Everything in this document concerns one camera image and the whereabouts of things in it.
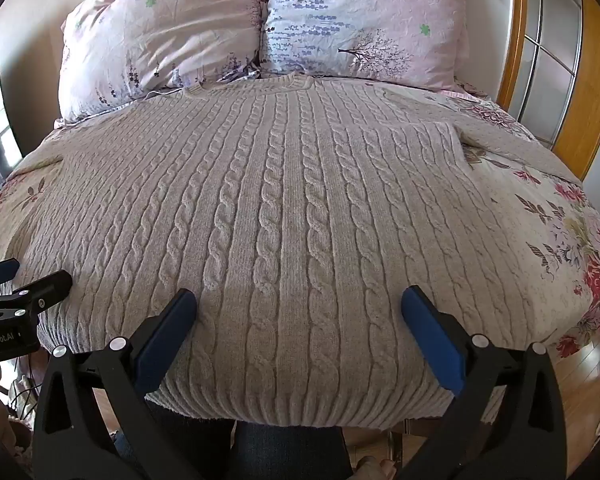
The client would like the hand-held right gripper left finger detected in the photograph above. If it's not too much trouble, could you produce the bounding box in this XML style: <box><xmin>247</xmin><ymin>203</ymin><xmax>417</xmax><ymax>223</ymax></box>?
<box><xmin>32</xmin><ymin>287</ymin><xmax>198</xmax><ymax>480</ymax></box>

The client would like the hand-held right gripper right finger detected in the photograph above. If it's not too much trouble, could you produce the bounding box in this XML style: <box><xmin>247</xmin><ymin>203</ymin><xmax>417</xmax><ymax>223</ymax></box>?
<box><xmin>400</xmin><ymin>285</ymin><xmax>568</xmax><ymax>480</ymax></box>

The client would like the beige cable knit sweater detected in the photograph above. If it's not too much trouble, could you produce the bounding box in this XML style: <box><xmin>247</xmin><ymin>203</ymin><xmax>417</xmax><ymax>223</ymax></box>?
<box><xmin>5</xmin><ymin>72</ymin><xmax>583</xmax><ymax>431</ymax></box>

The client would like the person's bare foot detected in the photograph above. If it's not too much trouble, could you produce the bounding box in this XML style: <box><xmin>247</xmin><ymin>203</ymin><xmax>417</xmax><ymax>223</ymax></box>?
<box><xmin>352</xmin><ymin>455</ymin><xmax>399</xmax><ymax>480</ymax></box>

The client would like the floral bed sheet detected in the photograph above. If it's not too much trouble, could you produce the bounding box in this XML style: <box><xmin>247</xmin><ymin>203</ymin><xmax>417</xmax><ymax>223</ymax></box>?
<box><xmin>0</xmin><ymin>77</ymin><xmax>600</xmax><ymax>361</ymax></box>

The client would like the person's right leg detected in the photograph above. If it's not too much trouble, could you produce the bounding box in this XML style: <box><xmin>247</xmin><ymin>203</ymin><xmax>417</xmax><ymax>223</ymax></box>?
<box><xmin>234</xmin><ymin>422</ymin><xmax>354</xmax><ymax>480</ymax></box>

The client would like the pink striped floral pillow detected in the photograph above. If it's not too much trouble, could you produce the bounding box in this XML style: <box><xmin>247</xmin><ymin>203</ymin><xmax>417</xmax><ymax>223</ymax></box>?
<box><xmin>57</xmin><ymin>0</ymin><xmax>267</xmax><ymax>124</ymax></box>

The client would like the pillow with tree print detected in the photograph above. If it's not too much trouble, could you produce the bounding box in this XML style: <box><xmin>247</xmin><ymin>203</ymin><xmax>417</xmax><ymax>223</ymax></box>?
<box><xmin>257</xmin><ymin>0</ymin><xmax>474</xmax><ymax>94</ymax></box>

